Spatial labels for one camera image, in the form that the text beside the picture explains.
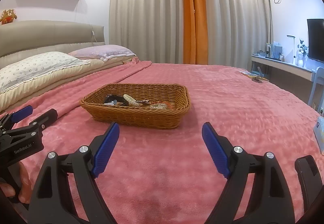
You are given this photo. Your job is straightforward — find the black wristwatch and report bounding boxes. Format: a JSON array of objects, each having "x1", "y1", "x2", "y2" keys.
[{"x1": 103, "y1": 94, "x2": 129, "y2": 106}]

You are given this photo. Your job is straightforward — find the cream spiral hair tie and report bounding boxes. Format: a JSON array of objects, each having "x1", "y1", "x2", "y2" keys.
[{"x1": 123, "y1": 93, "x2": 141, "y2": 107}]

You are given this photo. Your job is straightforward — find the person's left hand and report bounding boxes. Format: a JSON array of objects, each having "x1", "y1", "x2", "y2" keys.
[{"x1": 0, "y1": 161, "x2": 32, "y2": 204}]

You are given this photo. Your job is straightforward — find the beige quilt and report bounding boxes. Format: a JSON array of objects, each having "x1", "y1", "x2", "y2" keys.
[{"x1": 1, "y1": 56, "x2": 139, "y2": 113}]

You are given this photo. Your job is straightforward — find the white floral pillow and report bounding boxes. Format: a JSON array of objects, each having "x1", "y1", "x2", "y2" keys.
[{"x1": 1, "y1": 51, "x2": 90, "y2": 93}]

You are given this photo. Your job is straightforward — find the beige padded headboard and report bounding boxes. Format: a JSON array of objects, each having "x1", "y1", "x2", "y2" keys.
[{"x1": 1, "y1": 20, "x2": 105, "y2": 68}]

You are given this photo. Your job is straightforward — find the lilac pillow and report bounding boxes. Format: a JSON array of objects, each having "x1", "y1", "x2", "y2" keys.
[{"x1": 69, "y1": 45, "x2": 136, "y2": 62}]

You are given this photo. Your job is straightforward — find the orange plush toy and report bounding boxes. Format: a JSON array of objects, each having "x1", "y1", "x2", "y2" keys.
[{"x1": 1, "y1": 9, "x2": 18, "y2": 25}]

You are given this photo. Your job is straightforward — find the brown wicker basket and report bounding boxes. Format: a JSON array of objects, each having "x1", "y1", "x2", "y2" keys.
[{"x1": 80, "y1": 84, "x2": 191, "y2": 129}]

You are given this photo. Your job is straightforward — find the white desk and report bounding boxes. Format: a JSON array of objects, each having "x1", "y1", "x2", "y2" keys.
[{"x1": 252, "y1": 55, "x2": 314, "y2": 103}]

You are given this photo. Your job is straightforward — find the light blue chair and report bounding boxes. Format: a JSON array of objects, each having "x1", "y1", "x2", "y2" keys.
[{"x1": 308, "y1": 67, "x2": 324, "y2": 107}]

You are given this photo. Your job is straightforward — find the white desk lamp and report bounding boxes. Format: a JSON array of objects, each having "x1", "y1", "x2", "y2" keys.
[{"x1": 287, "y1": 35, "x2": 295, "y2": 65}]

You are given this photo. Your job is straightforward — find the white vase with flowers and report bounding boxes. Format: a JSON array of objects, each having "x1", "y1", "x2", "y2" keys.
[{"x1": 296, "y1": 38, "x2": 308, "y2": 67}]

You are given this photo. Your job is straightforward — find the grey curtains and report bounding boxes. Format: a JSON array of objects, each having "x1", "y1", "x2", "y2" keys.
[{"x1": 109, "y1": 0, "x2": 272, "y2": 68}]

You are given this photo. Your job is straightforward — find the black television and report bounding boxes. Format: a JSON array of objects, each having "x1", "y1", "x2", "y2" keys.
[{"x1": 307, "y1": 18, "x2": 324, "y2": 62}]

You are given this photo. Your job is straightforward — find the orange curtain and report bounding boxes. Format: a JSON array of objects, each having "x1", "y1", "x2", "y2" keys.
[{"x1": 183, "y1": 0, "x2": 208, "y2": 65}]

